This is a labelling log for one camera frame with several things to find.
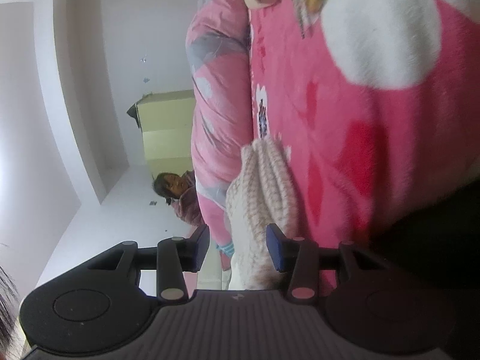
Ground pink floral duvet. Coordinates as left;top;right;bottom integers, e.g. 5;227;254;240
185;0;252;271

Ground woman in purple coat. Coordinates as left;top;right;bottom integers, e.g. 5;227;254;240
153;171;204;228

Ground pink flowered bed sheet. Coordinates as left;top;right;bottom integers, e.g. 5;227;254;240
250;0;479;247

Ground teal striped cloth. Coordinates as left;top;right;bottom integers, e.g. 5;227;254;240
216;242;234;258

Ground yellow green wardrobe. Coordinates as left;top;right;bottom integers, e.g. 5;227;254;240
127;90;195;178

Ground cream knit cardigan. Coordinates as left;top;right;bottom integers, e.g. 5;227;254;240
226;136;299;290

